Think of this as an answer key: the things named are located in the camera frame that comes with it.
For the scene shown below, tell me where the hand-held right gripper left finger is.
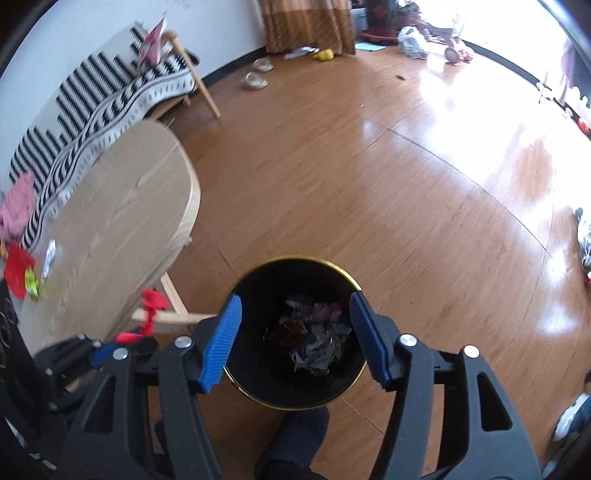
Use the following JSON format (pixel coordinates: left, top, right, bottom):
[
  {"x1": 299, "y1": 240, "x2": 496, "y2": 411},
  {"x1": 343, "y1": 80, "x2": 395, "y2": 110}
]
[{"x1": 54, "y1": 293, "x2": 243, "y2": 480}]

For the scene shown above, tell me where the grey white cloth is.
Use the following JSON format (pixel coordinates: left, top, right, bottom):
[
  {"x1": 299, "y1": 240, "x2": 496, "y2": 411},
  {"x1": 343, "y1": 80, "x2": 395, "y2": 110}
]
[{"x1": 574, "y1": 208, "x2": 591, "y2": 287}]

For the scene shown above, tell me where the white sneaker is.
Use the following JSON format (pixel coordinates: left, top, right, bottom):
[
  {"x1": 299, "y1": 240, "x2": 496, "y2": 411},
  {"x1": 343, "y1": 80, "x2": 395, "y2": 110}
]
[{"x1": 554, "y1": 392, "x2": 591, "y2": 444}]

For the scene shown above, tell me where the black bin with gold rim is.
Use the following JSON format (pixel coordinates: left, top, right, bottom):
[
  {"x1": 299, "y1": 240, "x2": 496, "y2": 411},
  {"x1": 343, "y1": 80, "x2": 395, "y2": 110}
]
[{"x1": 221, "y1": 256, "x2": 370, "y2": 411}]

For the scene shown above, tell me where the brown cloth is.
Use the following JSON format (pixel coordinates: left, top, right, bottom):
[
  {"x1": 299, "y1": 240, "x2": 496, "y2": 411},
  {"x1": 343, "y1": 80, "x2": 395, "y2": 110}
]
[{"x1": 270, "y1": 320, "x2": 310, "y2": 354}]

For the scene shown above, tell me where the toy tricycle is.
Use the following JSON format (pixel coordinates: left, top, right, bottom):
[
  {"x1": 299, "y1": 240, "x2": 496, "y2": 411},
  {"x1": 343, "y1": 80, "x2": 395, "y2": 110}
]
[{"x1": 416, "y1": 9, "x2": 474, "y2": 63}]

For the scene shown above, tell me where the purple cloth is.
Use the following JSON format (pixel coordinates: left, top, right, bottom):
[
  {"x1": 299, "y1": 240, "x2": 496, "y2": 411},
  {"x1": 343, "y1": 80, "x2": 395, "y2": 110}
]
[{"x1": 311, "y1": 302, "x2": 343, "y2": 325}]

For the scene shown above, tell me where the wooden table leg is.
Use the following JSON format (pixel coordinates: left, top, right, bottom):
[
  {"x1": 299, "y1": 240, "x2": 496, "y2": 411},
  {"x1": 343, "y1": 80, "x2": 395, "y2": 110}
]
[{"x1": 131, "y1": 272, "x2": 218, "y2": 330}]

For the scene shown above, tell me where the small silver white wrapper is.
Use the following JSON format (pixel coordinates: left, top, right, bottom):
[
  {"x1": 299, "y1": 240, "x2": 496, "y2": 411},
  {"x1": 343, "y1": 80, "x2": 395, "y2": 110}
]
[{"x1": 41, "y1": 240, "x2": 58, "y2": 283}]

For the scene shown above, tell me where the pink hanging cloth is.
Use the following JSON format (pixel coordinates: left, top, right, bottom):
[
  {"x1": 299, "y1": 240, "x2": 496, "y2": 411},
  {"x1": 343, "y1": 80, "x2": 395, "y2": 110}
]
[{"x1": 556, "y1": 34, "x2": 585, "y2": 102}]

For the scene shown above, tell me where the wooden sofa frame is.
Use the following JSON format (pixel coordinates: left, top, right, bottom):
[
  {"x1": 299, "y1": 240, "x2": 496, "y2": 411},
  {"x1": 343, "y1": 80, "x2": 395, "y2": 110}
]
[{"x1": 152, "y1": 30, "x2": 222, "y2": 121}]

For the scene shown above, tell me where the brown curtain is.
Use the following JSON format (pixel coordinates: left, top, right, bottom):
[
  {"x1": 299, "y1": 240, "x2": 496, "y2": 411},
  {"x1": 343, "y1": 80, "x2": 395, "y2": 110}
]
[{"x1": 259, "y1": 0, "x2": 356, "y2": 56}]

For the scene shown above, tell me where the red plant pot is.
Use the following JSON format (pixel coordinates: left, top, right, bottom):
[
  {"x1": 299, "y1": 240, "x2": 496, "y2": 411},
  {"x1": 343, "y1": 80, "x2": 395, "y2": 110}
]
[{"x1": 359, "y1": 0, "x2": 404, "y2": 42}]

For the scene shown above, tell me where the green snack packet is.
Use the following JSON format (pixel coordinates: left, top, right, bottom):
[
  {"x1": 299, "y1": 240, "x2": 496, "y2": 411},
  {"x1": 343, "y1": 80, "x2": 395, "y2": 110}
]
[{"x1": 23, "y1": 270, "x2": 45, "y2": 301}]

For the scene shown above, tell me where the white knotted plastic bag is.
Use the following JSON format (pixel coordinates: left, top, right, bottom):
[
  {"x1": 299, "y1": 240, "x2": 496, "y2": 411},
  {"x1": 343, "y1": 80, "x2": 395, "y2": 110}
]
[{"x1": 398, "y1": 25, "x2": 430, "y2": 60}]

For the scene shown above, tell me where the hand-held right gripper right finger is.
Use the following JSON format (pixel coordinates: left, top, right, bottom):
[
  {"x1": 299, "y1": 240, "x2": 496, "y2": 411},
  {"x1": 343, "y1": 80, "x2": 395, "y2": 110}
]
[{"x1": 348, "y1": 291, "x2": 542, "y2": 480}]

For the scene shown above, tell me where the person's foot in dark sock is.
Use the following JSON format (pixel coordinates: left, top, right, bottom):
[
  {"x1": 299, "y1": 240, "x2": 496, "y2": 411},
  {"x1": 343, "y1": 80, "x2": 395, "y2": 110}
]
[{"x1": 254, "y1": 406, "x2": 331, "y2": 480}]

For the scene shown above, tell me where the black and white striped blanket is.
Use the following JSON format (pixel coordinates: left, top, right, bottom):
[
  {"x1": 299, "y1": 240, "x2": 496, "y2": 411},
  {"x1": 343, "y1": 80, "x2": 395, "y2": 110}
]
[{"x1": 9, "y1": 23, "x2": 197, "y2": 247}]

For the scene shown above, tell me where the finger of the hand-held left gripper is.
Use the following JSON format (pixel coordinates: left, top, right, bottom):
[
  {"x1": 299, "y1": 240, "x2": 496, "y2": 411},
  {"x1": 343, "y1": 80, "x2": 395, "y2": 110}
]
[
  {"x1": 89, "y1": 344, "x2": 120, "y2": 371},
  {"x1": 113, "y1": 329, "x2": 160, "y2": 358}
]

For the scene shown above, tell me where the pink printed cushion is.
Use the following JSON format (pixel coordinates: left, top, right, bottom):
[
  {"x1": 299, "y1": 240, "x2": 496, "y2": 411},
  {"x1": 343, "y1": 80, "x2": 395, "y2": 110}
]
[{"x1": 139, "y1": 17, "x2": 169, "y2": 70}]

